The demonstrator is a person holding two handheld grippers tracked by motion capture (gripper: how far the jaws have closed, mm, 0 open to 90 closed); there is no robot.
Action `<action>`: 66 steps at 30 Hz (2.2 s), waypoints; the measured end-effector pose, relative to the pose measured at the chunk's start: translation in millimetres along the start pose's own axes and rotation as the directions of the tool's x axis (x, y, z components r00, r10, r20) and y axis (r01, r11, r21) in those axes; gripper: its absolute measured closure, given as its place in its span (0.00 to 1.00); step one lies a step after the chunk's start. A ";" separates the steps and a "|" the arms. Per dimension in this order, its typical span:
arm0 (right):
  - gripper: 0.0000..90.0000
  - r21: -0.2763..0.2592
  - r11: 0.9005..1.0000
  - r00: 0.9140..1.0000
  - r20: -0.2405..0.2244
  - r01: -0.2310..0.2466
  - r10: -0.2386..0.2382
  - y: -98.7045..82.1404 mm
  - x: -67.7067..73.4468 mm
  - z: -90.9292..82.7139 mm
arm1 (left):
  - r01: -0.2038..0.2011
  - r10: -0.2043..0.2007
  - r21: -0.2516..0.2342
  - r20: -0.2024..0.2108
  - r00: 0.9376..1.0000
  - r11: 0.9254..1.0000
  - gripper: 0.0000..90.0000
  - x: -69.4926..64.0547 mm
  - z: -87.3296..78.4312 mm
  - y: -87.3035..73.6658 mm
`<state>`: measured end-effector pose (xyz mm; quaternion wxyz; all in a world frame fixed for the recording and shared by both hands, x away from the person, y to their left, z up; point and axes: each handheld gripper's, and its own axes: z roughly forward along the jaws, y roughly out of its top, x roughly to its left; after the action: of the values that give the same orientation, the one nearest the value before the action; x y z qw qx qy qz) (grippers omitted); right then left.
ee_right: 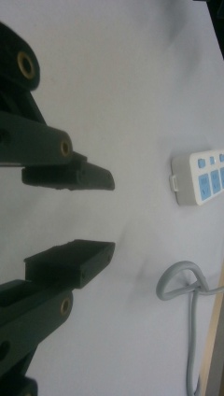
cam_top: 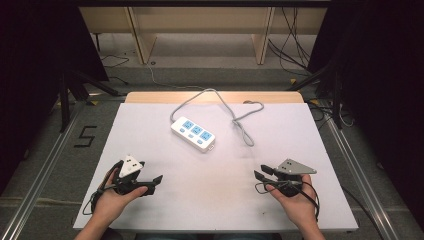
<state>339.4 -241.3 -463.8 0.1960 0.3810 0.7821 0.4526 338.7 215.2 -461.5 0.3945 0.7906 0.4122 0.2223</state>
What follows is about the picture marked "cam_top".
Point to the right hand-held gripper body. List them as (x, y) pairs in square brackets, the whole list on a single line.
[(293, 167)]

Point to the black metal stand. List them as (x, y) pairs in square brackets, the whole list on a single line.
[(66, 96), (335, 93)]

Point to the aluminium floor rail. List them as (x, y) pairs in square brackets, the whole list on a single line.
[(36, 180), (360, 173)]

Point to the person's left hand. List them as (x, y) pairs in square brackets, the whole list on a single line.
[(113, 203)]

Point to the white power strip blue sockets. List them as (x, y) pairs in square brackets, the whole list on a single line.
[(192, 134)]

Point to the person's right hand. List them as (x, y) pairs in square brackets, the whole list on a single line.
[(296, 205)]

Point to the light wooden bench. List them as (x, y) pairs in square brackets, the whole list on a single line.
[(203, 23)]

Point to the white table cover sheet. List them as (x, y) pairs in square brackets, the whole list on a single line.
[(213, 186)]

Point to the dark curtain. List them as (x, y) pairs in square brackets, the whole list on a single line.
[(30, 83), (383, 100)]

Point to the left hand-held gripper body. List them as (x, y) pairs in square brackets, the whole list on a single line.
[(128, 166)]

